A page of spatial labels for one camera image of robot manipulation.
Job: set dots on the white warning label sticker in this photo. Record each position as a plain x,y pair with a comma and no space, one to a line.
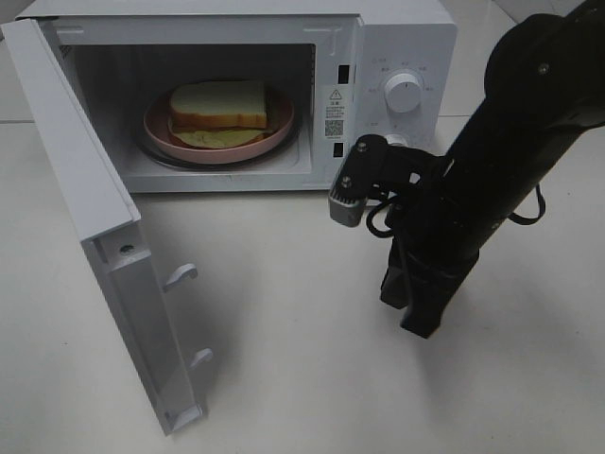
334,111

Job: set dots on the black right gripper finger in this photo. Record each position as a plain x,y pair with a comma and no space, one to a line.
394,287
424,310

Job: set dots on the white bread sandwich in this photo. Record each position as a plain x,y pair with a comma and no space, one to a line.
218,114

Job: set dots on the pink round plate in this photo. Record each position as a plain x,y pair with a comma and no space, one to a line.
281,113

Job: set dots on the white upper power knob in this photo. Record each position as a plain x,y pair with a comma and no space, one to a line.
403,92

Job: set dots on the white microwave door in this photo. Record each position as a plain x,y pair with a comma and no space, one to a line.
108,225

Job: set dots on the white microwave oven body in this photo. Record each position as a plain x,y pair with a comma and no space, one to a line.
119,56

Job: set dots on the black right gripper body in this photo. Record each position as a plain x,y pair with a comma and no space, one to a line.
432,223

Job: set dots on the glass microwave turntable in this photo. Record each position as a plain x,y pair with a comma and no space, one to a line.
145,146

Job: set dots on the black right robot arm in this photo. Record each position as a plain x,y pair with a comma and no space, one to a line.
544,88

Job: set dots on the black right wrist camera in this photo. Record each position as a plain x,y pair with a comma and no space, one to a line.
355,179

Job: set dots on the white timer knob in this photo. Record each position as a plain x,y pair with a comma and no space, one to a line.
396,140

